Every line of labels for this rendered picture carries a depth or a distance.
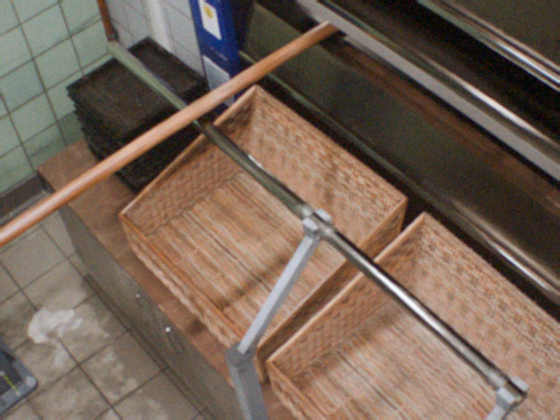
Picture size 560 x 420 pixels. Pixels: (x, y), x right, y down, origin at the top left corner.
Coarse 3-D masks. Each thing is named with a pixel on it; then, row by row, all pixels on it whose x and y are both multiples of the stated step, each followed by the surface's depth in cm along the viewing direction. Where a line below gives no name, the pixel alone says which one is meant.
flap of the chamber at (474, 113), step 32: (352, 0) 168; (384, 0) 169; (352, 32) 163; (416, 32) 161; (448, 32) 162; (448, 64) 154; (480, 64) 155; (512, 64) 156; (448, 96) 150; (512, 96) 148; (544, 96) 149; (544, 128) 143; (544, 160) 138
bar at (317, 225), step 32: (128, 64) 201; (160, 96) 194; (256, 160) 178; (288, 192) 171; (320, 224) 165; (352, 256) 160; (288, 288) 172; (384, 288) 156; (256, 320) 174; (416, 320) 152; (224, 352) 176; (256, 384) 184; (512, 384) 140; (256, 416) 192
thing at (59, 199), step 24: (288, 48) 192; (264, 72) 190; (216, 96) 185; (168, 120) 182; (192, 120) 184; (144, 144) 179; (96, 168) 176; (72, 192) 173; (24, 216) 170; (0, 240) 168
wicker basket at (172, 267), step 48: (192, 144) 235; (240, 144) 247; (288, 144) 236; (336, 144) 222; (144, 192) 232; (192, 192) 245; (240, 192) 250; (336, 192) 228; (384, 192) 214; (144, 240) 225; (192, 240) 242; (240, 240) 240; (288, 240) 238; (384, 240) 213; (192, 288) 214; (240, 288) 230; (336, 288) 210; (240, 336) 205; (288, 336) 208
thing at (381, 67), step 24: (288, 0) 207; (312, 24) 203; (360, 48) 194; (384, 72) 190; (408, 96) 188; (432, 96) 182; (456, 120) 179; (480, 144) 176; (504, 144) 172; (528, 168) 168; (552, 192) 165
